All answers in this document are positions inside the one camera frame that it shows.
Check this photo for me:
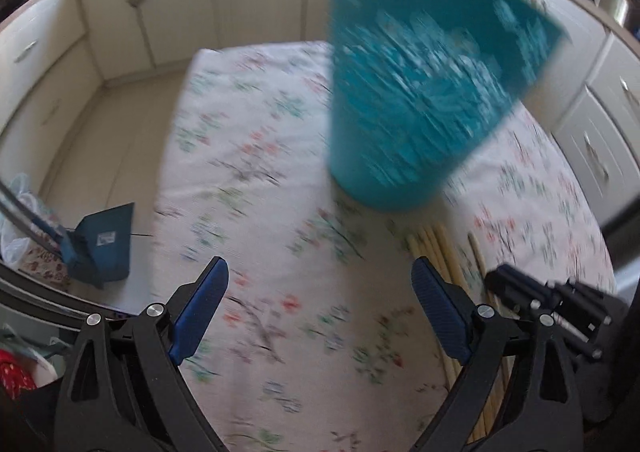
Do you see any white drawer base cabinet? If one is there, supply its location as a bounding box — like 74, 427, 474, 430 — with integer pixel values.
0, 0, 106, 173

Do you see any floral tablecloth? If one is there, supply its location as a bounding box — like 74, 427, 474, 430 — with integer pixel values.
150, 39, 616, 452

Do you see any bundle of wooden chopsticks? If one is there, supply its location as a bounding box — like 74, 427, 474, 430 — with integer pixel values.
406, 224, 508, 445

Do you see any red plastic item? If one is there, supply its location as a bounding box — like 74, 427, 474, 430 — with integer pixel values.
0, 349, 38, 400

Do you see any blue dustpan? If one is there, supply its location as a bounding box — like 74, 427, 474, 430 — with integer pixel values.
62, 202, 136, 289

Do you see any blue and metal broom pole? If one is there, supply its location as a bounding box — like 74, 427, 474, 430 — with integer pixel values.
0, 180, 68, 260

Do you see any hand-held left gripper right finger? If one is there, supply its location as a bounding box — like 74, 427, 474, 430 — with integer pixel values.
411, 256, 586, 452

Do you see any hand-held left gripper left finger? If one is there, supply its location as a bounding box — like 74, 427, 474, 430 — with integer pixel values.
54, 256, 230, 452

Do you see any floral patterned cloth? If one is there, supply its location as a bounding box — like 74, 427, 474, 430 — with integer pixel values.
17, 249, 71, 289

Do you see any translucent plastic bag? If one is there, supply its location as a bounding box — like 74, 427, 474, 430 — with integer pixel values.
0, 173, 57, 267

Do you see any teal plastic basket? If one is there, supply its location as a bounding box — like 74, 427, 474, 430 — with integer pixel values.
327, 0, 573, 213

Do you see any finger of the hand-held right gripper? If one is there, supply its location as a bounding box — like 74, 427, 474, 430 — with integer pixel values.
486, 264, 562, 319

